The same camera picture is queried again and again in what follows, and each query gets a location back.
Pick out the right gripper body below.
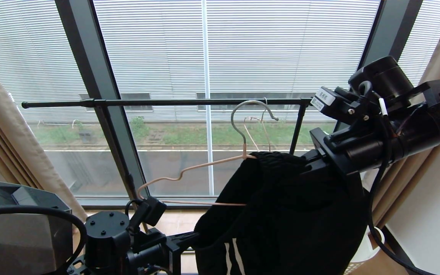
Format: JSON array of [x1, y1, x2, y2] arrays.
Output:
[[310, 123, 440, 198]]

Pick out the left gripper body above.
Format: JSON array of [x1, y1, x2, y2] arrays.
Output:
[[127, 230, 183, 275]]

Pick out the black shorts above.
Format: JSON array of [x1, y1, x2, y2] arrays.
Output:
[[193, 151, 370, 275]]

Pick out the pink clothes hanger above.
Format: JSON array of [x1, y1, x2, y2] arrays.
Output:
[[243, 97, 272, 154], [136, 100, 280, 207]]

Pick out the white laundry basket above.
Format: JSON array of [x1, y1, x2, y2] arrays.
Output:
[[344, 226, 386, 275]]

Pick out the black clothes rack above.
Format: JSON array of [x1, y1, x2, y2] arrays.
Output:
[[21, 98, 314, 234]]

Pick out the beige curtain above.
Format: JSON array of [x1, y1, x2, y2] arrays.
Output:
[[371, 0, 440, 230], [0, 43, 89, 223]]

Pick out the window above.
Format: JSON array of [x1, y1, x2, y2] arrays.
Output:
[[0, 0, 440, 210]]

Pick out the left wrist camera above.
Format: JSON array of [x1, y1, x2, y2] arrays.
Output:
[[125, 196, 167, 230]]

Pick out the black cable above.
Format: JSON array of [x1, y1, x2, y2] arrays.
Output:
[[357, 80, 439, 275], [0, 205, 88, 274]]

